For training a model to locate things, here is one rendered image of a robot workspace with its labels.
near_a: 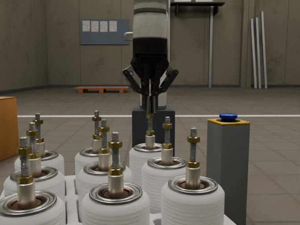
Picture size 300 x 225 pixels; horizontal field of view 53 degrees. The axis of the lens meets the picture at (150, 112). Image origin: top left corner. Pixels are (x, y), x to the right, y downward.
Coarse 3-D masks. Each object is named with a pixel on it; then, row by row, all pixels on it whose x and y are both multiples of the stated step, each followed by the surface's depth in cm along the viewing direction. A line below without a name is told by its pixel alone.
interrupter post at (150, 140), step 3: (147, 135) 69; (153, 135) 69; (147, 138) 68; (150, 138) 68; (153, 138) 68; (147, 141) 68; (150, 141) 68; (153, 141) 68; (147, 144) 68; (150, 144) 68; (153, 144) 68; (147, 147) 68; (150, 147) 68; (153, 147) 68
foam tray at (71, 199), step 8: (64, 176) 71; (72, 176) 71; (72, 184) 66; (72, 192) 62; (72, 200) 58; (72, 208) 54; (72, 216) 51; (152, 216) 51; (160, 216) 51; (224, 216) 51; (72, 224) 49; (80, 224) 49; (152, 224) 49; (160, 224) 51; (224, 224) 49; (232, 224) 49
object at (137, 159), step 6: (132, 150) 68; (132, 156) 67; (138, 156) 65; (144, 156) 65; (150, 156) 64; (156, 156) 65; (132, 162) 67; (138, 162) 65; (144, 162) 65; (132, 168) 67; (138, 168) 65; (132, 174) 67; (138, 174) 66; (132, 180) 67; (138, 180) 66
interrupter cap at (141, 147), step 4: (140, 144) 71; (144, 144) 72; (156, 144) 72; (160, 144) 71; (136, 148) 67; (140, 148) 68; (144, 148) 69; (156, 148) 69; (160, 148) 68; (144, 152) 65; (148, 152) 65; (152, 152) 65; (156, 152) 65
